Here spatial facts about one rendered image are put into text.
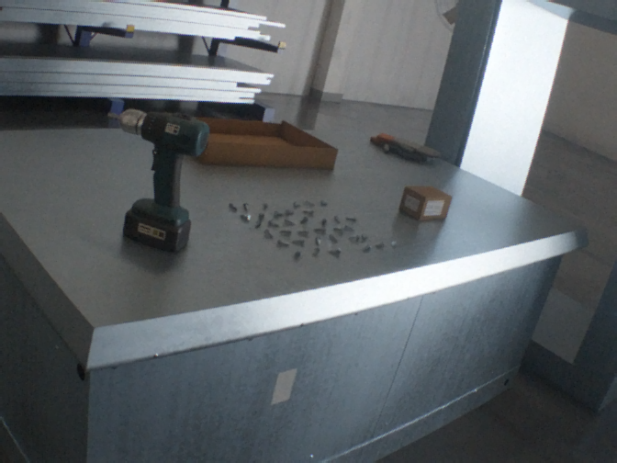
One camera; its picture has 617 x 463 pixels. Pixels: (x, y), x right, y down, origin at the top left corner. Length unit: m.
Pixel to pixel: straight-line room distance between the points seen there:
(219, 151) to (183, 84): 3.49
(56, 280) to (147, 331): 0.17
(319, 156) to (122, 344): 1.12
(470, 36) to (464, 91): 0.23
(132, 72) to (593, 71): 7.85
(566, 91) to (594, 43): 0.99
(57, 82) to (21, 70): 0.30
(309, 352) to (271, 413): 0.15
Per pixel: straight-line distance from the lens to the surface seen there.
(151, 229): 1.21
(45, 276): 1.08
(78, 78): 4.84
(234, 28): 5.48
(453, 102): 2.82
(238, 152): 1.80
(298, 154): 1.91
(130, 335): 0.98
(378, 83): 8.25
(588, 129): 11.04
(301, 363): 1.36
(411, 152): 2.41
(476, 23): 2.79
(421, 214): 1.74
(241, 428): 1.36
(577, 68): 11.22
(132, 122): 1.20
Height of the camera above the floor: 1.14
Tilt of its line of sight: 18 degrees down
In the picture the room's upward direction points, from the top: 14 degrees clockwise
